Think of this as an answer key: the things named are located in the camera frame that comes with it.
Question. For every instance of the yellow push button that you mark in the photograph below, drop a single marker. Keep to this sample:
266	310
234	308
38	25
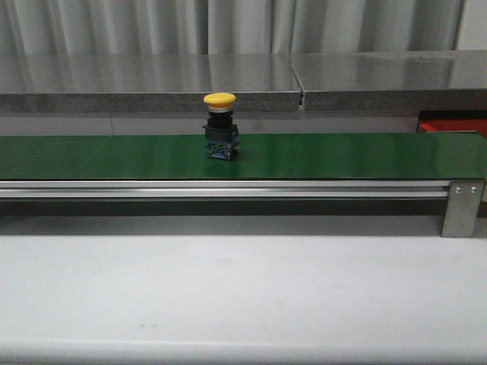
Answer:
221	134

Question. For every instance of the green conveyor belt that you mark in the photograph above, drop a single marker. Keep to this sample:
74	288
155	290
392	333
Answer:
434	155

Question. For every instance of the red plastic tray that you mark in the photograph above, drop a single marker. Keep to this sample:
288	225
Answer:
454	125

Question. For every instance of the grey stone shelf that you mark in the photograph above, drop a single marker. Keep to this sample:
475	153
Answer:
319	82

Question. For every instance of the white curtain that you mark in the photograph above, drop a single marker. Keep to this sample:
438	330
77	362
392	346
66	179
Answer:
239	27

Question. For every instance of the aluminium conveyor frame rail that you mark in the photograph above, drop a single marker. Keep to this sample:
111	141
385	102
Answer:
214	189

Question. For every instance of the steel conveyor support bracket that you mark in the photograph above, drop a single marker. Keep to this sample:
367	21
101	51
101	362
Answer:
464	198

